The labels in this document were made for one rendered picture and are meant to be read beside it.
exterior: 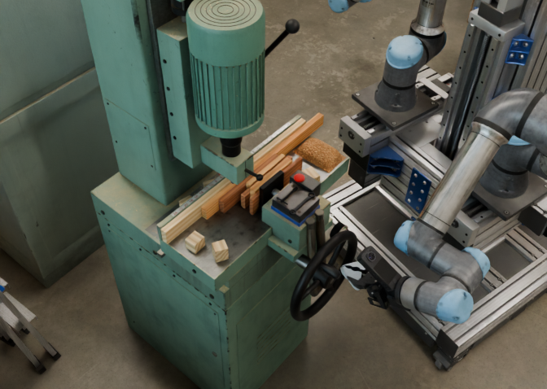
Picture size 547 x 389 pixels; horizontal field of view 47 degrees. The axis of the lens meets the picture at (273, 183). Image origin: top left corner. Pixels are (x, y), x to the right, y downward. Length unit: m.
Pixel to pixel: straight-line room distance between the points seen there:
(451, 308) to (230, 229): 0.65
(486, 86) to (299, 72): 1.86
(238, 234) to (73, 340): 1.14
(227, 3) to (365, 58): 2.54
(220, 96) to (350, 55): 2.53
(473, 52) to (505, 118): 0.57
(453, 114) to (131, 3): 1.19
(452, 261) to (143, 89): 0.86
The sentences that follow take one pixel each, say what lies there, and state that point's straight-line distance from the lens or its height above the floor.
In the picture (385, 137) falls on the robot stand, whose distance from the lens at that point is 2.31.
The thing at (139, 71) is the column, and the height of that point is 1.30.
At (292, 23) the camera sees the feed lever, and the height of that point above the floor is 1.44.
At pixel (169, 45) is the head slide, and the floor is 1.39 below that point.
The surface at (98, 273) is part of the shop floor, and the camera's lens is 2.85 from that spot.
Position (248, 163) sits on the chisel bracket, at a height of 1.05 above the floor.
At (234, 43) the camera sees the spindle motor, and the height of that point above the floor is 1.47.
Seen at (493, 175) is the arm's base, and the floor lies 0.88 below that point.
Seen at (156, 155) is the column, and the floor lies 1.02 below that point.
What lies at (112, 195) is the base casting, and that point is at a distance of 2.02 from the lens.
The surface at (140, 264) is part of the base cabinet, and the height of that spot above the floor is 0.60.
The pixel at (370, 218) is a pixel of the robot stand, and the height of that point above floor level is 0.21.
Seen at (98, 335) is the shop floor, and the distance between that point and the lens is 2.68.
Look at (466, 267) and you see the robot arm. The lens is 1.51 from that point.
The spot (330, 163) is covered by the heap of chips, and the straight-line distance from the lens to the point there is 1.91.
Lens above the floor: 2.26
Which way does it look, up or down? 47 degrees down
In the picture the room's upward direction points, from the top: 1 degrees clockwise
